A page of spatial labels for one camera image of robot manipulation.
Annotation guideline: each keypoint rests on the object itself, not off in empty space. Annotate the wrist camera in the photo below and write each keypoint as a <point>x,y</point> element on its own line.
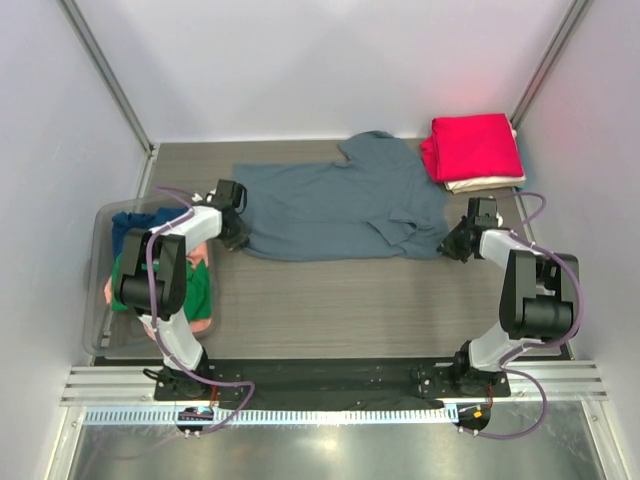
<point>482,213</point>
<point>228,194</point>

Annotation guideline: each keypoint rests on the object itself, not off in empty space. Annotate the green t shirt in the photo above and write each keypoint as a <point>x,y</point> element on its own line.
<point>198,300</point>

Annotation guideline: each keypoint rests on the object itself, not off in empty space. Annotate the navy blue t shirt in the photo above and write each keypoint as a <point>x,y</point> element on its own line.
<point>123,222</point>

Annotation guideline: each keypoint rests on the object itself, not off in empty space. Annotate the right aluminium corner post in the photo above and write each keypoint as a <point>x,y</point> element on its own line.
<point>569,24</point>

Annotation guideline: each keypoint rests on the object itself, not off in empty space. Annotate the left aluminium corner post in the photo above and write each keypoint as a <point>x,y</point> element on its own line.
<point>100,62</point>

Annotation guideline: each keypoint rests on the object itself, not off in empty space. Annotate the grey blue t shirt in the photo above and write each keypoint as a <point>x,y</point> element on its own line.
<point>375,202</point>

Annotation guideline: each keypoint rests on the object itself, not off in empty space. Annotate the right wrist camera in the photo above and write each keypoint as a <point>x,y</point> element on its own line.
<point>482,213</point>

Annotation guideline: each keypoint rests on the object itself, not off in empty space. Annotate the aluminium corner post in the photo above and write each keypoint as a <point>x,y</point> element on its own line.
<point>100,62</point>
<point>569,24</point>

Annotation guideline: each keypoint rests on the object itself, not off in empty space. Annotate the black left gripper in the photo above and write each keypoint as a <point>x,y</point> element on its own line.
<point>240,240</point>

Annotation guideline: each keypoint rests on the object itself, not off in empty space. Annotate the pink t shirt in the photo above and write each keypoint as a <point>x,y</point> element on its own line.
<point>199,328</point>

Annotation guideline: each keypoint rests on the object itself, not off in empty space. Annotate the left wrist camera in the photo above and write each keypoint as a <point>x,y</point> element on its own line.
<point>228,194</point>

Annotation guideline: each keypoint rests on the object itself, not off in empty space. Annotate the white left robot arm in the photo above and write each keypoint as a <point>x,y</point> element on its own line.
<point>152,281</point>

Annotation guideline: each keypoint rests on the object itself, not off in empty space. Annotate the white slotted cable duct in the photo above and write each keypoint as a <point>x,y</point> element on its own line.
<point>183,416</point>

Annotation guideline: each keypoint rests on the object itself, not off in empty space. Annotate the clear plastic storage bin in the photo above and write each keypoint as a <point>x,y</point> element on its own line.
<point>113,334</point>

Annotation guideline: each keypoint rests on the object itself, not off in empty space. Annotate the folded red t shirt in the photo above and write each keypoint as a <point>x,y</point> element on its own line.
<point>429,146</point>

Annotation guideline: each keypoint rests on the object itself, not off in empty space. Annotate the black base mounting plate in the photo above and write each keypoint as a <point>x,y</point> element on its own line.
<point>336,384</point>

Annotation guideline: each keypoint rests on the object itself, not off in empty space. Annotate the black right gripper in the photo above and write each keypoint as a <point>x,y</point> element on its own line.
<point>448,246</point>

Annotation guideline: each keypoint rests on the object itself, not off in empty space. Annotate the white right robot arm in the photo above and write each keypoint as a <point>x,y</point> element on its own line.
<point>540,300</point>

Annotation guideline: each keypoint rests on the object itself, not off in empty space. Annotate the folded cream t shirt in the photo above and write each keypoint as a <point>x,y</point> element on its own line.
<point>487,182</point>

